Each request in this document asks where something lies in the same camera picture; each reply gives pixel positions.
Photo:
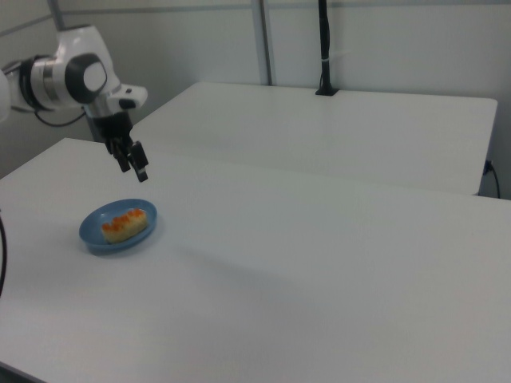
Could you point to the white side table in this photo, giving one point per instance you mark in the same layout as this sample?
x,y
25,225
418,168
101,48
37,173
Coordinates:
x,y
319,131

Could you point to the black camera stand pole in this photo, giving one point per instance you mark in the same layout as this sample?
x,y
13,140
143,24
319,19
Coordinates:
x,y
326,60

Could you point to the blue oval plate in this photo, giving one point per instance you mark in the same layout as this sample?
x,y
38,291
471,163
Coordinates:
x,y
93,235

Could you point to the bread with orange topping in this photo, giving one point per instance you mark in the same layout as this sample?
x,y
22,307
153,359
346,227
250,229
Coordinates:
x,y
123,226

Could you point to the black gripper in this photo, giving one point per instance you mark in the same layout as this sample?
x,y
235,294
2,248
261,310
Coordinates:
x,y
116,127

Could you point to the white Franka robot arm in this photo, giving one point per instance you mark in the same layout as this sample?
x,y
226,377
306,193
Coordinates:
x,y
76,77

